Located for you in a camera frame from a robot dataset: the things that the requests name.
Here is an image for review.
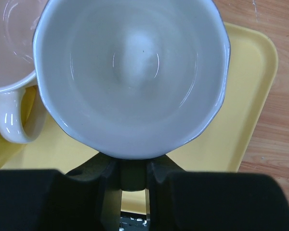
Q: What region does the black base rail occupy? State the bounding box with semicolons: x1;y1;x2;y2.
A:
119;211;150;231

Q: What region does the pink translucent mug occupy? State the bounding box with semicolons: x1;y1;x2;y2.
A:
0;0;47;143

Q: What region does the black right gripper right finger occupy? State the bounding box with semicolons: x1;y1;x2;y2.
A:
146;156;289;231

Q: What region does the yellow plastic tray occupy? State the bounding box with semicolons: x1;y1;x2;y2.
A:
0;22;279;215

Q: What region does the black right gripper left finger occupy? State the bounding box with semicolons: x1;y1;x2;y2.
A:
0;154;122;231

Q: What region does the white mug green handle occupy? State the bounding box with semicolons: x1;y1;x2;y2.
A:
32;0;232;191

